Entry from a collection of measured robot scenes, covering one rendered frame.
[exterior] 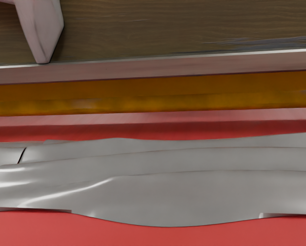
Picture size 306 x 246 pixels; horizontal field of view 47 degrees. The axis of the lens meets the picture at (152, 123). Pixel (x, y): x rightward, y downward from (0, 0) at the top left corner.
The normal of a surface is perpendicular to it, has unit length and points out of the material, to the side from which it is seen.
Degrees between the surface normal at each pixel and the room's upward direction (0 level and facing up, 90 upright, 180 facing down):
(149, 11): 90
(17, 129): 0
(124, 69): 90
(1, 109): 90
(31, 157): 34
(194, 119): 0
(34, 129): 0
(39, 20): 109
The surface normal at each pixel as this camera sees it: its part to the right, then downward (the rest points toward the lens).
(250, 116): -0.07, -0.96
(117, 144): 0.00, -0.67
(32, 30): -0.12, 0.61
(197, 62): -0.16, 0.29
